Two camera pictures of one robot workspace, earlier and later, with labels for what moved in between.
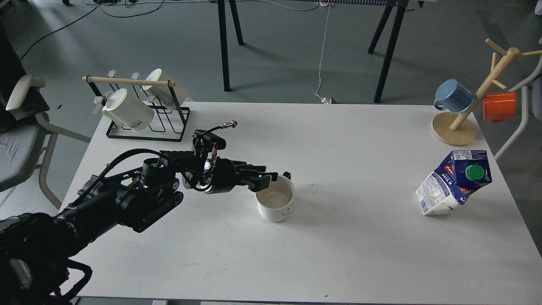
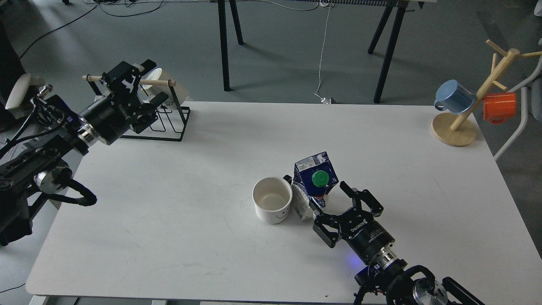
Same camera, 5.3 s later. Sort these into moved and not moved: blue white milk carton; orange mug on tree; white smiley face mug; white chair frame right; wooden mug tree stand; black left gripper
Moved: black left gripper; blue white milk carton
Not moved: wooden mug tree stand; white chair frame right; white smiley face mug; orange mug on tree
